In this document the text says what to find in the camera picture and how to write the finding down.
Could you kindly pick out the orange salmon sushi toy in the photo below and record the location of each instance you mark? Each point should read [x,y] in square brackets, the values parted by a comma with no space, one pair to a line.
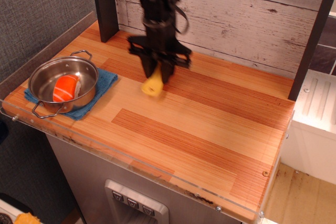
[66,88]

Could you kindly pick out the dark grey post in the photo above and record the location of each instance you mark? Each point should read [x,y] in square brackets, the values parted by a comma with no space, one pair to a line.
[313,40]
[107,18]

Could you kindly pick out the yellow brush white bristles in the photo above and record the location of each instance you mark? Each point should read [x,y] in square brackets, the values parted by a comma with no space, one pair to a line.
[153,86]

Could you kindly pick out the yellow object bottom left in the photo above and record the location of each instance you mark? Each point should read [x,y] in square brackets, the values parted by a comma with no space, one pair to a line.
[26,218]

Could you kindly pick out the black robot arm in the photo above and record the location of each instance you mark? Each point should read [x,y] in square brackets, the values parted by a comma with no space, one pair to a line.
[160,12]

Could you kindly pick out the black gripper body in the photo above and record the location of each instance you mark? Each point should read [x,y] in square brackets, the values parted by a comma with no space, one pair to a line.
[162,41]

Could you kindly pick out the dark grey right post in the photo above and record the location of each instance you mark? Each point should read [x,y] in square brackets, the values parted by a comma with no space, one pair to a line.
[313,40]

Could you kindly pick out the silver dispenser panel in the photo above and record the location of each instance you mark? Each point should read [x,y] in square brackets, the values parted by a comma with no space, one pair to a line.
[130,206]

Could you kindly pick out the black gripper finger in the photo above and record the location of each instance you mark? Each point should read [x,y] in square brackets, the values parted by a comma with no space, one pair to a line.
[167,69]
[149,63]

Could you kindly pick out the dark grey left post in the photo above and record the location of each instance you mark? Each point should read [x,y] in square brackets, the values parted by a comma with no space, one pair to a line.
[107,18]

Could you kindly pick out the blue folded cloth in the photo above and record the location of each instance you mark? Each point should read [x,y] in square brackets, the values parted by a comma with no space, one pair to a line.
[105,81]

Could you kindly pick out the clear acrylic edge guard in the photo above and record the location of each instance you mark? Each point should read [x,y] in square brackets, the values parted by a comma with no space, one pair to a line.
[222,157]

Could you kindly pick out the silver pot with handles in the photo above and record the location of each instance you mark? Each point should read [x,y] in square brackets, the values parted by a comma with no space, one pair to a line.
[42,81]

